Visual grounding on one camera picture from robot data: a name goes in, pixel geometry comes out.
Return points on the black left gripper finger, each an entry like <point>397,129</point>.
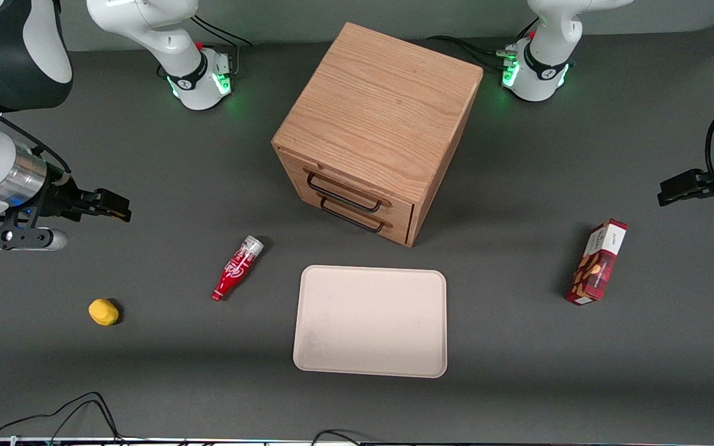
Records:
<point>711,186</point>
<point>679,188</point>

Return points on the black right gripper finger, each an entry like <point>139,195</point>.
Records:
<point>114,206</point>
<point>87,203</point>

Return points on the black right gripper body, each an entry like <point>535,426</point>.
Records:
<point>58,199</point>

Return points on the red coke bottle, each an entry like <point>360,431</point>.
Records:
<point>236,269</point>

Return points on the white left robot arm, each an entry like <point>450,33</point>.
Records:
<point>549,56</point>

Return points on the beige rectangular tray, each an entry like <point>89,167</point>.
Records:
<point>375,322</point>

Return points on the yellow lemon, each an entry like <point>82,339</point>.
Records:
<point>103,312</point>

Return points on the red plaid cookie box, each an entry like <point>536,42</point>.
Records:
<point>595,266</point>

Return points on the wooden drawer cabinet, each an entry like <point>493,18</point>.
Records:
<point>382,105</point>

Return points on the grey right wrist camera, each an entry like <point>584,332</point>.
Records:
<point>16,238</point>

